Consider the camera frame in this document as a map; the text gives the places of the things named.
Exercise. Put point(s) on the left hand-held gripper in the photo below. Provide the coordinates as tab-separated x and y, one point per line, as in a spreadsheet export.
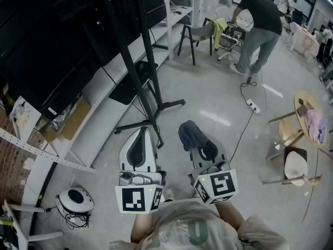
132	200

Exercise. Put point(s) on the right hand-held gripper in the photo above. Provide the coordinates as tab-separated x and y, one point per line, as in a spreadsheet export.
221	185

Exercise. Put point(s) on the dark blue cloth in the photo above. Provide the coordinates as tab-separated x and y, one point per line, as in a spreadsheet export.
191	134

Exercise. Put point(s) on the black TV stand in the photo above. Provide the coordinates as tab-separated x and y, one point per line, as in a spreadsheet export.
128	59

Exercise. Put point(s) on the person's left forearm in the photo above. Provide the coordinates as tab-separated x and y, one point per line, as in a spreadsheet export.
140	228

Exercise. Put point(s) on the person's right forearm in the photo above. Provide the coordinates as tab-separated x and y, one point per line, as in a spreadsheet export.
230	215

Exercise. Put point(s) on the pink cloth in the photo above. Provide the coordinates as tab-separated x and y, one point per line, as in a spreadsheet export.
313	124

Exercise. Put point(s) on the yellow-green cloth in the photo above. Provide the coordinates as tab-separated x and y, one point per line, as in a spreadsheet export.
218	30

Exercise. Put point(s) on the white table with tablecloth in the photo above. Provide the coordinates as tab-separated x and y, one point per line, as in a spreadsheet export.
304	39

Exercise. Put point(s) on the person's white left shoe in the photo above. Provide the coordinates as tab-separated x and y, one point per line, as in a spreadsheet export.
169	193

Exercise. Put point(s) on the white power strip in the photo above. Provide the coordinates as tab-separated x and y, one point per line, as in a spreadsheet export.
253	105

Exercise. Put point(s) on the person's beige shirt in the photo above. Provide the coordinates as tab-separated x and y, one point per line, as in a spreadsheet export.
187	225

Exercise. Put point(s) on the brown cardboard box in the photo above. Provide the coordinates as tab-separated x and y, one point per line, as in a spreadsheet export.
75	118

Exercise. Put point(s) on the white round device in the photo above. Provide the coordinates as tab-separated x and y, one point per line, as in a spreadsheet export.
75	198

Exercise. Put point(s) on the white hat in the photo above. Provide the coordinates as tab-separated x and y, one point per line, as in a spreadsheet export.
295	168

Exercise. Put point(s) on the wooden chair with black seat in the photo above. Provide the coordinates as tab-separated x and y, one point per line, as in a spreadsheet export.
296	149

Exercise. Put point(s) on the brown wallet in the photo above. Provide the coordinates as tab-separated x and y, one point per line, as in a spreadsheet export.
302	110

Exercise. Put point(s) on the white swivel chair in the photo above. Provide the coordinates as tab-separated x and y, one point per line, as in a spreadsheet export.
229	52

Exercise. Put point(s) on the round wooden table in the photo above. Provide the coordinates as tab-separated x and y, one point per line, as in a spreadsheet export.
309	98

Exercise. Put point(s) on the white plastic packet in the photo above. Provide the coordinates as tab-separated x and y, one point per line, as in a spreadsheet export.
23	116

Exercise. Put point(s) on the grey chair with black legs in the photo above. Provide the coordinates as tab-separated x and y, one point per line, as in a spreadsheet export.
200	32

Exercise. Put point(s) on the black television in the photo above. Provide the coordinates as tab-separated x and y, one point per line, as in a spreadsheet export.
52	35

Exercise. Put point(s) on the white metal frame table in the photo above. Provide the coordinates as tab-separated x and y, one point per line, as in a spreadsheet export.
15	230

